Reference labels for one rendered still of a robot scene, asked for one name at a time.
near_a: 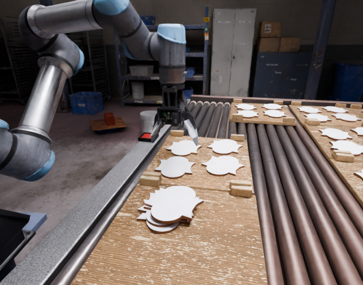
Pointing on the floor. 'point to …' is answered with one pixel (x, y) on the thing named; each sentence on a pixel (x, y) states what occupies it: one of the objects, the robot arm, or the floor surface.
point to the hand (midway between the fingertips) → (174, 143)
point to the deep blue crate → (86, 103)
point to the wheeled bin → (350, 80)
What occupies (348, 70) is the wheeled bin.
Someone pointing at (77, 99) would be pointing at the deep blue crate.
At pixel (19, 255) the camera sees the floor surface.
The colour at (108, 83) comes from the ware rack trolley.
